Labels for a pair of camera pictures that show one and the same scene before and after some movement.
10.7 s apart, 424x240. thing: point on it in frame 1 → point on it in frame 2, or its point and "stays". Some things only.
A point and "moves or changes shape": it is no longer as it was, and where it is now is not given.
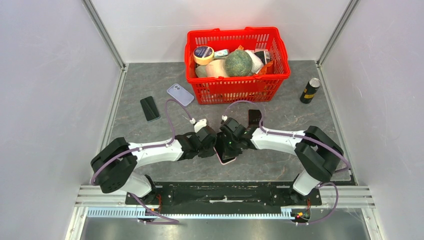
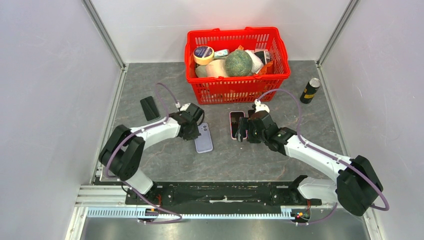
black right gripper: [228, 152] → [246, 123]
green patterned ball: [238, 63] stays
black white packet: [265, 56] stays
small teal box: [221, 53] stays
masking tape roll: [203, 55] stays
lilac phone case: [183, 96] moves or changes shape
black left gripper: [210, 152] → [192, 136]
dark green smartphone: [220, 146] → [235, 121]
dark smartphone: [150, 108] stays
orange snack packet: [263, 70] stays
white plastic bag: [257, 63] stays
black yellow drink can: [310, 90] stays
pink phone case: [220, 160] → [234, 116]
